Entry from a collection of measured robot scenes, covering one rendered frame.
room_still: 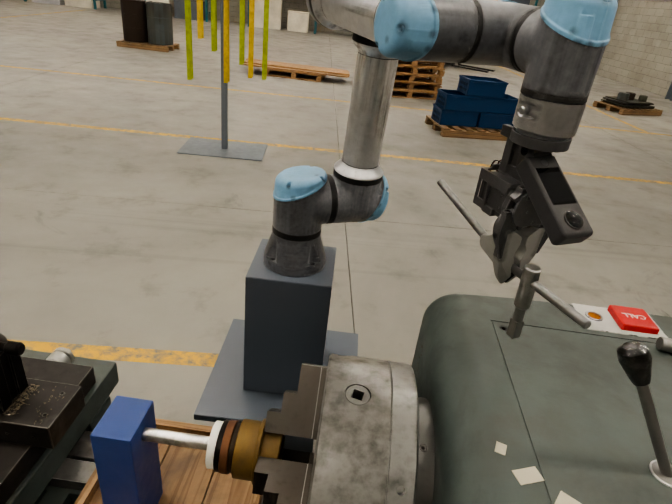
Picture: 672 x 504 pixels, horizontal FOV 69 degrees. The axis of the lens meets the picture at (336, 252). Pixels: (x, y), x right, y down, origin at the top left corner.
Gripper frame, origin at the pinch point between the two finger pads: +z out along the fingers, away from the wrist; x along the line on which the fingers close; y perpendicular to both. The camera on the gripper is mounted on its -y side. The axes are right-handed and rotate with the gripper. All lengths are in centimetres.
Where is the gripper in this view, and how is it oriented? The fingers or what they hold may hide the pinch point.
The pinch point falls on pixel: (509, 277)
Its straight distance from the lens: 72.4
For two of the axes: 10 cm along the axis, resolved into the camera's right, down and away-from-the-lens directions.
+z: -0.9, 8.6, 5.0
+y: -3.8, -5.0, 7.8
